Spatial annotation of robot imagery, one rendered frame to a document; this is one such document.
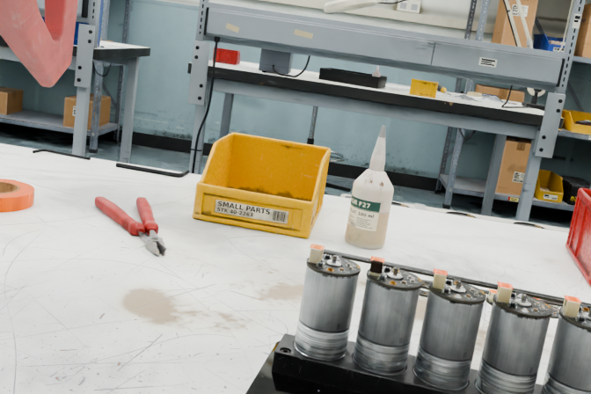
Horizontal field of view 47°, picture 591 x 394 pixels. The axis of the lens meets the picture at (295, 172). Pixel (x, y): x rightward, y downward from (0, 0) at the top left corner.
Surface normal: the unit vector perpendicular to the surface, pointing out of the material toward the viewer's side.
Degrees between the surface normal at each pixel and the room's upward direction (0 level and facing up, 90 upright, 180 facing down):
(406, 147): 90
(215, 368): 0
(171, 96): 90
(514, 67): 90
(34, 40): 98
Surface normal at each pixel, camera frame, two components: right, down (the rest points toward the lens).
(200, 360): 0.14, -0.97
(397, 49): -0.08, 0.18
